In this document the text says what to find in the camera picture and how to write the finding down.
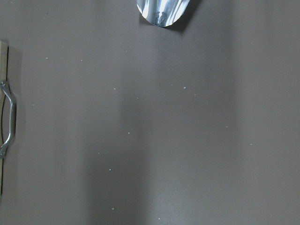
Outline shiny metal scoop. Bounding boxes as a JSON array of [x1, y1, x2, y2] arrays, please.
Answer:
[[136, 0, 190, 27]]

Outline bamboo cutting board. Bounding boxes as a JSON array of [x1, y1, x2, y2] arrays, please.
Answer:
[[0, 41, 8, 195]]

